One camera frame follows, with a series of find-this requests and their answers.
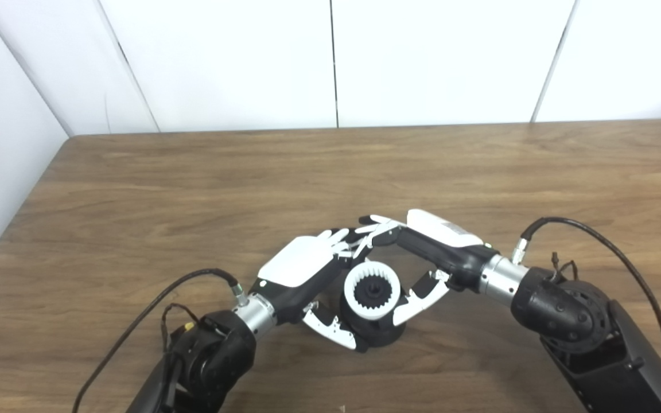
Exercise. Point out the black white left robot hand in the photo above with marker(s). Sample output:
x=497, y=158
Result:
x=299, y=261

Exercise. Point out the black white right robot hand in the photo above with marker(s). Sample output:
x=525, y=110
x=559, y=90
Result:
x=445, y=244

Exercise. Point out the round black plastic part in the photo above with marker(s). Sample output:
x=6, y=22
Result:
x=385, y=334

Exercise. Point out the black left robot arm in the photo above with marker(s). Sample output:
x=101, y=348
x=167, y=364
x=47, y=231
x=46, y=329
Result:
x=210, y=361

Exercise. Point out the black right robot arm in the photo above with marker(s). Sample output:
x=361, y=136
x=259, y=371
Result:
x=566, y=315

